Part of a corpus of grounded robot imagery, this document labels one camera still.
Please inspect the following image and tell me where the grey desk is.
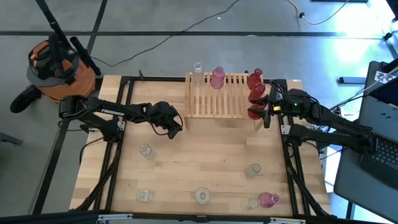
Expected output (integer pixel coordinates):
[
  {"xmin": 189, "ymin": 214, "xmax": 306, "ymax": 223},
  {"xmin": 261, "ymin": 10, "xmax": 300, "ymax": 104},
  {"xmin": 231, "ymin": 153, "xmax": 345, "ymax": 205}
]
[{"xmin": 333, "ymin": 127, "xmax": 398, "ymax": 223}]

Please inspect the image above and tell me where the pink ribbed bottle vase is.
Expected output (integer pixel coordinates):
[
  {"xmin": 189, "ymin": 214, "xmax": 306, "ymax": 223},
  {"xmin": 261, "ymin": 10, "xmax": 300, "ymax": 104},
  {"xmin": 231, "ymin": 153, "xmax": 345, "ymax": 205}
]
[{"xmin": 210, "ymin": 65, "xmax": 226, "ymax": 90}]

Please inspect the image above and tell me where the orange and black shop vacuum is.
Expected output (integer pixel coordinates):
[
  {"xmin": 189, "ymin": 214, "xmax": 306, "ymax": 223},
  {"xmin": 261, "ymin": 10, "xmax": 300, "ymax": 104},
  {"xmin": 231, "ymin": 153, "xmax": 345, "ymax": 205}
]
[{"xmin": 9, "ymin": 32, "xmax": 102, "ymax": 118}]

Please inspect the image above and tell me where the dark monitor with marker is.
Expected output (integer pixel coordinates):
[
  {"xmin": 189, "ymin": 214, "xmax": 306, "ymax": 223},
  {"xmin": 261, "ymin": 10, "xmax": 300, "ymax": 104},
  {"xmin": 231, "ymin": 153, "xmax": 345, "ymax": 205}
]
[{"xmin": 364, "ymin": 58, "xmax": 398, "ymax": 106}]

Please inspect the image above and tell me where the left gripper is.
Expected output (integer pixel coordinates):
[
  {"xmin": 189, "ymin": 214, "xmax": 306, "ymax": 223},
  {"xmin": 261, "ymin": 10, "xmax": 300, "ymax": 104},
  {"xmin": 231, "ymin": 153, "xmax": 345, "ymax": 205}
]
[{"xmin": 150, "ymin": 101, "xmax": 183, "ymax": 140}]

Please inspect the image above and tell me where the grey floor foot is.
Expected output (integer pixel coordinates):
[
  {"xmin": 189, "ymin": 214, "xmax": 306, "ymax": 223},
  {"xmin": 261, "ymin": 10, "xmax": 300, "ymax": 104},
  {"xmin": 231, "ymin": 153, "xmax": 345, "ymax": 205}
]
[{"xmin": 0, "ymin": 131, "xmax": 24, "ymax": 146}]

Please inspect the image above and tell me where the grey laptop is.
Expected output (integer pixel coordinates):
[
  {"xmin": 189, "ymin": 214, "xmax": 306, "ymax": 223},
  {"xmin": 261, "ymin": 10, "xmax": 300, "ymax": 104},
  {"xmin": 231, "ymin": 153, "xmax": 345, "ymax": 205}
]
[{"xmin": 356, "ymin": 93, "xmax": 398, "ymax": 182}]

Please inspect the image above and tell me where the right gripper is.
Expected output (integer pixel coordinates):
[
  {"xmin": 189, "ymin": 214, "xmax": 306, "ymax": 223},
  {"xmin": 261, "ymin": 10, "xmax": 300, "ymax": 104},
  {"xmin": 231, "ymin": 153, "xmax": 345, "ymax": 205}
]
[{"xmin": 248, "ymin": 88, "xmax": 285, "ymax": 129}]

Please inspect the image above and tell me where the clear short glass vase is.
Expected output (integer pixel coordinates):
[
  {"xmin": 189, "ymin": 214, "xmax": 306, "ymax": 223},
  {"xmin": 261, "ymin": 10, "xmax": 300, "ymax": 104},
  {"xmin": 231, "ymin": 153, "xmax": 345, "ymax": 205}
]
[{"xmin": 246, "ymin": 197, "xmax": 261, "ymax": 210}]

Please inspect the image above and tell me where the clear textured bottle vase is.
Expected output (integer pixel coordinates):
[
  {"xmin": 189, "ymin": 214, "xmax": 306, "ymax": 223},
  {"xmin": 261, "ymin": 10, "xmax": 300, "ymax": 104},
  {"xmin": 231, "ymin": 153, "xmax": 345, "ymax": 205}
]
[{"xmin": 192, "ymin": 62, "xmax": 205, "ymax": 87}]

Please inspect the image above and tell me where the red ribbed bottle vase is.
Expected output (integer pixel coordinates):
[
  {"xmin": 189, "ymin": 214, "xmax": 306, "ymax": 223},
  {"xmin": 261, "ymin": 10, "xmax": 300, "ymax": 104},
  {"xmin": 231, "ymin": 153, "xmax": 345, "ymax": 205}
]
[{"xmin": 248, "ymin": 81, "xmax": 267, "ymax": 103}]

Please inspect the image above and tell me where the pink flared-neck glass vase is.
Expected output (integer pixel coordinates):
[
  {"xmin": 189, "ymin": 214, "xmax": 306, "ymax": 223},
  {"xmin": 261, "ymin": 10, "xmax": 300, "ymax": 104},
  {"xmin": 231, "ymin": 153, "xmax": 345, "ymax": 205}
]
[{"xmin": 258, "ymin": 191, "xmax": 282, "ymax": 208}]

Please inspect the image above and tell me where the wooden slatted shelf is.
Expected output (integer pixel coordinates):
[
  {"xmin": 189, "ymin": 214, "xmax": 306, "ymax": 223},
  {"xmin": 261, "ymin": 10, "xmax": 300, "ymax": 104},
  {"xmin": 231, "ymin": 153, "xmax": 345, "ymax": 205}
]
[{"xmin": 184, "ymin": 72, "xmax": 270, "ymax": 131}]

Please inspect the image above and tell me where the clear bulb glass vase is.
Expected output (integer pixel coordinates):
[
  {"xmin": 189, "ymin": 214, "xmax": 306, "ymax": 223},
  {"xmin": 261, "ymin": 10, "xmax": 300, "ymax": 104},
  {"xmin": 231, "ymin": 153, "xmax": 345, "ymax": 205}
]
[
  {"xmin": 246, "ymin": 162, "xmax": 262, "ymax": 178},
  {"xmin": 139, "ymin": 144, "xmax": 155, "ymax": 160}
]

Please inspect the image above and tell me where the white fiducial marker tag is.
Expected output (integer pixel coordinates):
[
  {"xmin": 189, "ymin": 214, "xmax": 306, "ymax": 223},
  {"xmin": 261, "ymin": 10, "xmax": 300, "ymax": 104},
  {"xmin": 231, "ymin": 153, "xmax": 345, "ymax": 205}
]
[{"xmin": 374, "ymin": 70, "xmax": 389, "ymax": 84}]

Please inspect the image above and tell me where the clear wide round vase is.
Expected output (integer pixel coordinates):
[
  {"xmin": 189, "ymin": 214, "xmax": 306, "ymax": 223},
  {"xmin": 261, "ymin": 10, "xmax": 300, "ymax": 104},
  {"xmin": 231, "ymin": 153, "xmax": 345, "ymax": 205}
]
[{"xmin": 194, "ymin": 186, "xmax": 212, "ymax": 205}]

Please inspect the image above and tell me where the black table clamp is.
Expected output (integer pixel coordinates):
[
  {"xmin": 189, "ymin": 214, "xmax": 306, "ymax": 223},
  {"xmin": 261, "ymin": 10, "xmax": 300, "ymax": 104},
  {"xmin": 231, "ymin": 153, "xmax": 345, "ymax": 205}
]
[{"xmin": 80, "ymin": 123, "xmax": 101, "ymax": 134}]

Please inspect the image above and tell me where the long black pole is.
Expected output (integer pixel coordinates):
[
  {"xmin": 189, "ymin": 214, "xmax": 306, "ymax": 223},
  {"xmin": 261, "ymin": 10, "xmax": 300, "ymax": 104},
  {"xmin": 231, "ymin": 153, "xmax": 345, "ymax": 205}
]
[{"xmin": 34, "ymin": 0, "xmax": 77, "ymax": 54}]

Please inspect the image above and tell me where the yellow floor cable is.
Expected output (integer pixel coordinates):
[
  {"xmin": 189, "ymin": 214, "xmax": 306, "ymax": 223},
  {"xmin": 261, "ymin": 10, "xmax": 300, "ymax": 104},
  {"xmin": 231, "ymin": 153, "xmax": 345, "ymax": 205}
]
[{"xmin": 285, "ymin": 0, "xmax": 351, "ymax": 26}]

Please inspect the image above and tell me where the red round glass vase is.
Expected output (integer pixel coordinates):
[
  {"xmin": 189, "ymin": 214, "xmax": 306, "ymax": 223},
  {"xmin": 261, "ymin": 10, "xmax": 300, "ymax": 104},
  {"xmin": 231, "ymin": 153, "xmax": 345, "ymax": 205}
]
[{"xmin": 248, "ymin": 104, "xmax": 267, "ymax": 121}]

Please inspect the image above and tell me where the black floor cable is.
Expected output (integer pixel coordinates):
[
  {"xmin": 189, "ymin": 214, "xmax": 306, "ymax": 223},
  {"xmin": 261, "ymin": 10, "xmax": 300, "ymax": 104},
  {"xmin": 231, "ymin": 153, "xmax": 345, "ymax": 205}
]
[{"xmin": 90, "ymin": 0, "xmax": 242, "ymax": 68}]

